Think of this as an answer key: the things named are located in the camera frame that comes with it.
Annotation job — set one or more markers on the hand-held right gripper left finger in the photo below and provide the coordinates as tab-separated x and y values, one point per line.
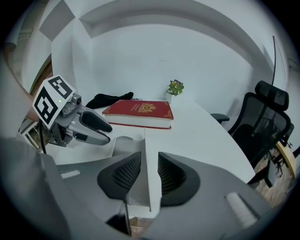
93	192

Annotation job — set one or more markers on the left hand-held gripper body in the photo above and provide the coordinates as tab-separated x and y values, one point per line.
52	100

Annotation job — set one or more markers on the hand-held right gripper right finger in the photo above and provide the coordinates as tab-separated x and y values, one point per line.
206	199

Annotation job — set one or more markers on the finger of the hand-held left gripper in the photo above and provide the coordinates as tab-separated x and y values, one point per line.
91	137
96	122

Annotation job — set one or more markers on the person's left forearm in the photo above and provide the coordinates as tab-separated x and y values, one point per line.
25	103

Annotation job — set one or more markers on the black cloth pouch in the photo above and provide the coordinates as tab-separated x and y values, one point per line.
103	99

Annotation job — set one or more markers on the red hardcover book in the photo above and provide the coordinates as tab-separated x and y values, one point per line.
140	110

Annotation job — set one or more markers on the white table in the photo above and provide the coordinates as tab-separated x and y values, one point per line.
199	140

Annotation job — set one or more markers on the small potted plant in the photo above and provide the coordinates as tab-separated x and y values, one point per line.
174	87

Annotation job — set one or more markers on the yellow desk with black base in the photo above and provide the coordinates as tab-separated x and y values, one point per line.
287	157

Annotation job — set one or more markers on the black mesh office chair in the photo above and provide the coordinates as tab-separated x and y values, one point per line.
257	122

